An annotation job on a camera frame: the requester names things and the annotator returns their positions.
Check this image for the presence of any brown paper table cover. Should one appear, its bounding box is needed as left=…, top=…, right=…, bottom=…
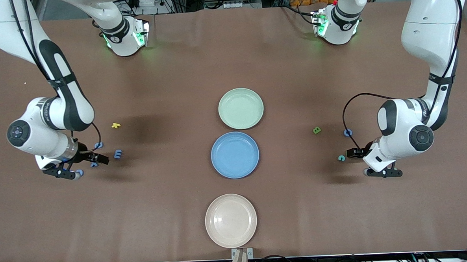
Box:
left=0, top=0, right=467, bottom=262

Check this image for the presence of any beige plate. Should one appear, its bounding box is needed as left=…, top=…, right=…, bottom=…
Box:
left=204, top=192, right=259, bottom=250

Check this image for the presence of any black base cable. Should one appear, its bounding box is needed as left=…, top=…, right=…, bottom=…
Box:
left=279, top=2, right=317, bottom=27
left=91, top=18, right=106, bottom=38

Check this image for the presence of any white power strip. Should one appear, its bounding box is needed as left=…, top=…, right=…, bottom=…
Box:
left=127, top=0, right=158, bottom=8
left=223, top=0, right=262, bottom=10

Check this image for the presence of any blue plate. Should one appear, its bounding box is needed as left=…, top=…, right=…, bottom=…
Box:
left=209, top=130, right=261, bottom=180

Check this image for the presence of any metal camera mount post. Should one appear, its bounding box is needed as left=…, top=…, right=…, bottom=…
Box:
left=227, top=247, right=254, bottom=262

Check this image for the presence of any green plate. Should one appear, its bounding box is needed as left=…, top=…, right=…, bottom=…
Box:
left=217, top=87, right=265, bottom=131

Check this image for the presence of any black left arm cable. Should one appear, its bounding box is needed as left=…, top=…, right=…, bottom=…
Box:
left=337, top=0, right=467, bottom=152

